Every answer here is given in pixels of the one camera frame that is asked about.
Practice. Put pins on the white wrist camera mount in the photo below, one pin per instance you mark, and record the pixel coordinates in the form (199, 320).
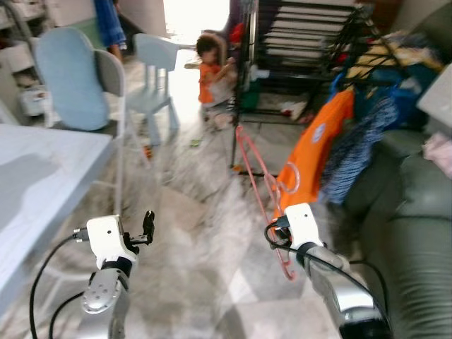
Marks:
(109, 240)
(305, 224)

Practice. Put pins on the green square toy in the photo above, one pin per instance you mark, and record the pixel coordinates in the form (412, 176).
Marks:
(195, 143)

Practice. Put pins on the orange shirt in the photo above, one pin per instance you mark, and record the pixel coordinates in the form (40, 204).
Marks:
(318, 148)

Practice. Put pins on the child in orange shirt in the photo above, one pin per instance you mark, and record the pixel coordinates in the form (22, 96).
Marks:
(208, 78)

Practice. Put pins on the pink cloth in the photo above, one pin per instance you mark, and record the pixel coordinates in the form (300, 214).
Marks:
(439, 152)

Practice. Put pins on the blue checked shirt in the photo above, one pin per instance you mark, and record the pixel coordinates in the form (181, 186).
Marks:
(360, 152)

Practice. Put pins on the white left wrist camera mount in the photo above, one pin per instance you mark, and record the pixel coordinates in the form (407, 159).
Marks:
(109, 240)

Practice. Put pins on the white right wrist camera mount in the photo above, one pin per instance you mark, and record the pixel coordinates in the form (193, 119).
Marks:
(305, 224)

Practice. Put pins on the black metal drying rack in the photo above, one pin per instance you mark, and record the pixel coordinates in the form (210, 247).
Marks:
(296, 42)

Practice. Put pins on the reddish pink plastic hanger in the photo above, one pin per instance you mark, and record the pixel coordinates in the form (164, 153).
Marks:
(263, 201)

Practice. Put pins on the light blue child chair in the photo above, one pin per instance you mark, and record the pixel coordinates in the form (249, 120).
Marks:
(155, 78)

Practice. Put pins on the yellow striped cloth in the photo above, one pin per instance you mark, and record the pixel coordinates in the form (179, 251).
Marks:
(388, 56)

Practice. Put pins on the blue folded umbrella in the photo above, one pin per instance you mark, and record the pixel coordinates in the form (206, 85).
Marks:
(109, 21)

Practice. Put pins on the blue fabric bag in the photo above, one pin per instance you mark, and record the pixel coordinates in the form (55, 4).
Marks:
(406, 95)

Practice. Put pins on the green leather sofa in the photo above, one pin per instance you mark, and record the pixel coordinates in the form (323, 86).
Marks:
(417, 247)

